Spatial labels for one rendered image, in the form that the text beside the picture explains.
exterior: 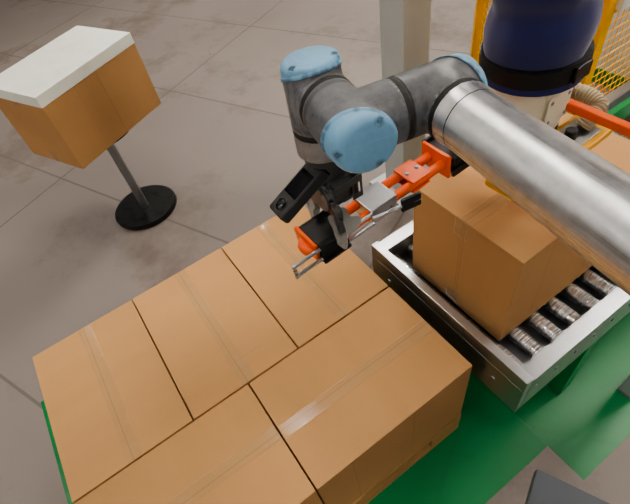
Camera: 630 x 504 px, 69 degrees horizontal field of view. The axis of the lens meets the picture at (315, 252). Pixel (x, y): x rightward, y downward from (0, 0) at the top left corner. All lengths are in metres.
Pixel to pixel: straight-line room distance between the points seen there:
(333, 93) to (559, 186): 0.30
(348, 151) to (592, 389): 1.80
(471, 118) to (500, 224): 0.79
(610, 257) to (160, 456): 1.37
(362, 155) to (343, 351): 1.03
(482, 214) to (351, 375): 0.64
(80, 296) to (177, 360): 1.30
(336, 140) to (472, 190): 0.89
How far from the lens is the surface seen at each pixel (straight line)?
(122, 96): 2.68
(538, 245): 1.33
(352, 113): 0.60
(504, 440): 2.07
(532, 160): 0.53
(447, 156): 1.04
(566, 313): 1.72
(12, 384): 2.80
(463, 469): 2.01
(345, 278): 1.73
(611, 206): 0.49
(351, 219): 0.88
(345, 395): 1.50
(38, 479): 2.47
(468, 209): 1.38
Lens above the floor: 1.92
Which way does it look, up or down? 49 degrees down
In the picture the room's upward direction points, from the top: 13 degrees counter-clockwise
